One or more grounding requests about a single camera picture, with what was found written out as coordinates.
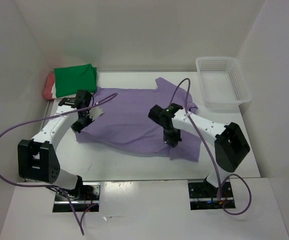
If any purple t shirt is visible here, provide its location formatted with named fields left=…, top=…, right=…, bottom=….
left=75, top=77, right=202, bottom=162

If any cream white t shirt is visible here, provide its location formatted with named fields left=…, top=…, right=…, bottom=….
left=51, top=83, right=57, bottom=100

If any green t shirt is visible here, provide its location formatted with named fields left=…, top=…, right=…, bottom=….
left=54, top=63, right=97, bottom=98

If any red t shirt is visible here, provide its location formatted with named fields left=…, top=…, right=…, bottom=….
left=42, top=72, right=56, bottom=100

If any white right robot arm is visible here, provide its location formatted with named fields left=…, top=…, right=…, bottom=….
left=148, top=103, right=250, bottom=197

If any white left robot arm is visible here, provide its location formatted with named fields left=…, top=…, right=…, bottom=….
left=17, top=90, right=94, bottom=200

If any white plastic basket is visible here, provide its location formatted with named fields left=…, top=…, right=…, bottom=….
left=195, top=56, right=252, bottom=109

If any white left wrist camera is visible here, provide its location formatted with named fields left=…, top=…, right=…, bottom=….
left=89, top=106, right=104, bottom=121

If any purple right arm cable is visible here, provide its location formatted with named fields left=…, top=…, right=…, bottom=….
left=168, top=78, right=253, bottom=216

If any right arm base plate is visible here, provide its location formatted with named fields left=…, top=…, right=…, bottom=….
left=187, top=180, right=236, bottom=211

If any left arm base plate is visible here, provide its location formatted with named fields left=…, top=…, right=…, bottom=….
left=47, top=181, right=102, bottom=213

